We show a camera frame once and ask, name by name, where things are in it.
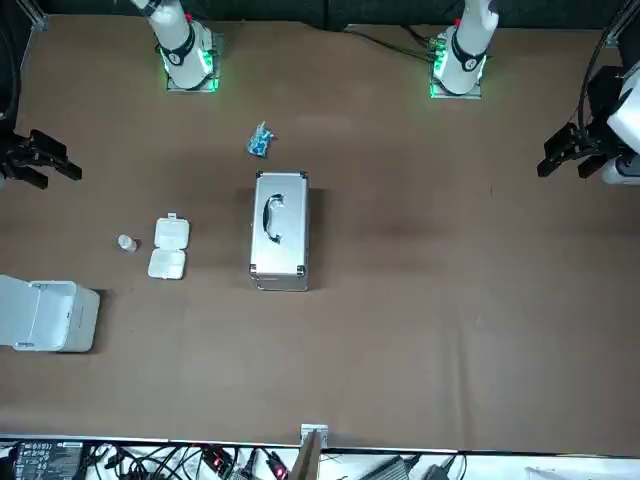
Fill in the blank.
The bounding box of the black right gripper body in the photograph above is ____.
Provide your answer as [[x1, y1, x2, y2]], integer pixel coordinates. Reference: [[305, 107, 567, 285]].
[[0, 132, 40, 182]]

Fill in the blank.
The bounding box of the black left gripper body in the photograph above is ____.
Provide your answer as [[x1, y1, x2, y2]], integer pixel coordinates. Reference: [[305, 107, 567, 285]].
[[573, 116, 625, 158]]

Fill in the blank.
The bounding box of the open white pill box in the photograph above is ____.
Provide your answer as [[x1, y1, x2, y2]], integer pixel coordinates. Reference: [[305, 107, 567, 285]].
[[147, 213, 192, 281]]

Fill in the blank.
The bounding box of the white bin with open lid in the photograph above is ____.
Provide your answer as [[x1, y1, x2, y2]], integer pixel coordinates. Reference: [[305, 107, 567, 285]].
[[0, 273, 102, 354]]

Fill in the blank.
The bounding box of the blue white blister packet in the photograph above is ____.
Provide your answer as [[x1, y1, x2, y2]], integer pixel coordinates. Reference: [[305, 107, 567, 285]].
[[245, 121, 277, 158]]

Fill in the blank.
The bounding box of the silver aluminium first-aid case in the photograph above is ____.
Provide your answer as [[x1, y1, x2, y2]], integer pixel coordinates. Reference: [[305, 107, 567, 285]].
[[248, 170, 312, 292]]

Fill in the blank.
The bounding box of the black labelled power adapter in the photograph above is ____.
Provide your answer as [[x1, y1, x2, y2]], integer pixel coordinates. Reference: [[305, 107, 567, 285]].
[[8, 439, 86, 480]]

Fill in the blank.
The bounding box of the grey power adapter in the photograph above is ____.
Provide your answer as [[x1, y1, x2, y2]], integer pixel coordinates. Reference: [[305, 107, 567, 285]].
[[367, 453, 424, 480]]

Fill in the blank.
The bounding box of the aluminium frame strut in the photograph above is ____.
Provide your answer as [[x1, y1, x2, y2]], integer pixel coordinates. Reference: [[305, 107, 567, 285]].
[[603, 0, 640, 49], [0, 0, 49, 33]]

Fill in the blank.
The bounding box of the black base cable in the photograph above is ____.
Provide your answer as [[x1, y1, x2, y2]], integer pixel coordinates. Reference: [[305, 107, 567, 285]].
[[343, 24, 439, 62]]

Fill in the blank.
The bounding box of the aluminium camera post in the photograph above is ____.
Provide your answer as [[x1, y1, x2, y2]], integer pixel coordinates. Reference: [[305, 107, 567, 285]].
[[292, 423, 330, 480]]

